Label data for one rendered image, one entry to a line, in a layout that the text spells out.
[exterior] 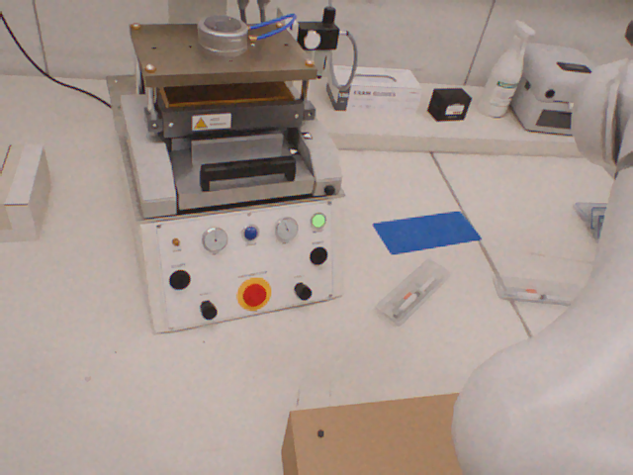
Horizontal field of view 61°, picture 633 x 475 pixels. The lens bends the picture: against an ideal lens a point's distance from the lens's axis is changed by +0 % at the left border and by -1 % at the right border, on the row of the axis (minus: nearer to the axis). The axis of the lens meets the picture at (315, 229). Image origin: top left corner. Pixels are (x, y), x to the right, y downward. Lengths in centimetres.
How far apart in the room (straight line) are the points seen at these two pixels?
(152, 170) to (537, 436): 65
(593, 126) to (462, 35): 118
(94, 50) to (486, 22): 108
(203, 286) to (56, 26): 90
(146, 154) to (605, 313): 67
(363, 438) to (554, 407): 41
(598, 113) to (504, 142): 100
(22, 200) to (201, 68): 41
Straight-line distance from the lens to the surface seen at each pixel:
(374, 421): 73
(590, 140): 56
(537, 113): 159
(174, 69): 86
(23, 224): 109
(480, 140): 150
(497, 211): 133
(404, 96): 148
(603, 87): 56
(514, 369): 35
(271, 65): 89
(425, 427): 75
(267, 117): 90
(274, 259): 92
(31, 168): 113
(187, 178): 86
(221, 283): 91
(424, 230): 120
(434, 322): 102
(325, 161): 91
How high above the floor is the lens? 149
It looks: 41 degrees down
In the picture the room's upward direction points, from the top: 11 degrees clockwise
